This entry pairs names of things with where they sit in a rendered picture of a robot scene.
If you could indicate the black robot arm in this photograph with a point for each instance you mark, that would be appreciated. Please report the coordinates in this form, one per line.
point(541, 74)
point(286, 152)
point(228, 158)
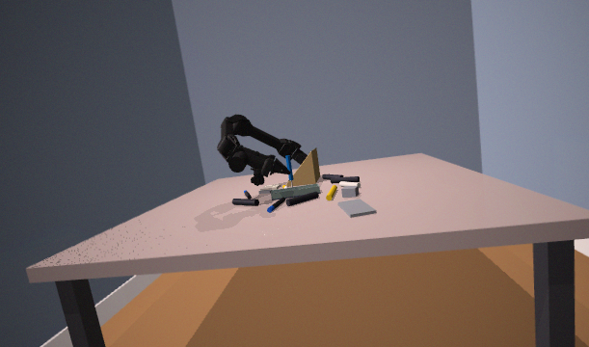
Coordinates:
point(238, 157)

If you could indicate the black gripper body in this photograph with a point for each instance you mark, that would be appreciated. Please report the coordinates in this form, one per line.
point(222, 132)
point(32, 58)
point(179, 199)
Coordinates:
point(263, 162)

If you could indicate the white cylinder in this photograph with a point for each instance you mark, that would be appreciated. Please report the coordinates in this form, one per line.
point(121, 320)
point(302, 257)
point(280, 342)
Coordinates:
point(344, 183)

